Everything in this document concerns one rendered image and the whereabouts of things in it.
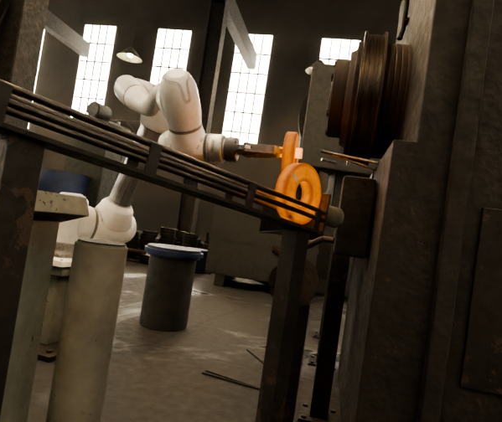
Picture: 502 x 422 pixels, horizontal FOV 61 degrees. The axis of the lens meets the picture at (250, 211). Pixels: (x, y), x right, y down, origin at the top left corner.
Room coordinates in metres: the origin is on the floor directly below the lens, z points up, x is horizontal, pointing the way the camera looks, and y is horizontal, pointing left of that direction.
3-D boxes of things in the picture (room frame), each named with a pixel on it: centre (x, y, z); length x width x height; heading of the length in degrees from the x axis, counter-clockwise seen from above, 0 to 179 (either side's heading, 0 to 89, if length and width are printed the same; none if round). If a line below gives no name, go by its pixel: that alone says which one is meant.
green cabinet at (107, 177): (4.89, 1.77, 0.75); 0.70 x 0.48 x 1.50; 169
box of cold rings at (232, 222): (4.35, -0.21, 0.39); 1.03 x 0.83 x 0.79; 83
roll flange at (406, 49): (1.51, -0.43, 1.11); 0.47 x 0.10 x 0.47; 169
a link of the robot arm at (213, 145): (1.31, 0.13, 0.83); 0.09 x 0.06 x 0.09; 169
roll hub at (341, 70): (1.54, -0.26, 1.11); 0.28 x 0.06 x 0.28; 169
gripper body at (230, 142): (1.30, 0.06, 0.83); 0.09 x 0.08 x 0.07; 79
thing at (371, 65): (1.52, -0.35, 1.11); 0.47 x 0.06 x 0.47; 169
